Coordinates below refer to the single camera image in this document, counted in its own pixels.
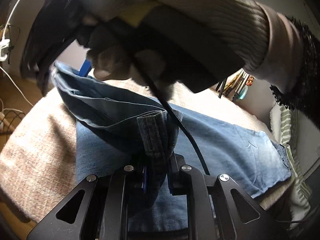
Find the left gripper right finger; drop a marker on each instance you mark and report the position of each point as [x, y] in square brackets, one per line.
[179, 181]

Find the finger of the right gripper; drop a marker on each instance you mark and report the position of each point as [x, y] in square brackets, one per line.
[85, 68]

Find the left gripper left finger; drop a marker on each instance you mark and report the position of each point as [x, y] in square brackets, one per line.
[136, 178]

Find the blue denim pants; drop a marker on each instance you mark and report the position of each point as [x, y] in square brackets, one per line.
[116, 127]

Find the black sleeved right forearm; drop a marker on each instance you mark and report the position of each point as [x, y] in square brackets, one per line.
[304, 95]

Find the right hand in knit glove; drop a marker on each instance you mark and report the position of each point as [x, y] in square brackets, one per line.
[265, 39]

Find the hanging keys and trinkets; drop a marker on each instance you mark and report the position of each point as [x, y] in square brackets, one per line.
[236, 86]

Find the beige plaid bed blanket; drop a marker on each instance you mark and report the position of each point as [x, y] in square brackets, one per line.
[38, 161]

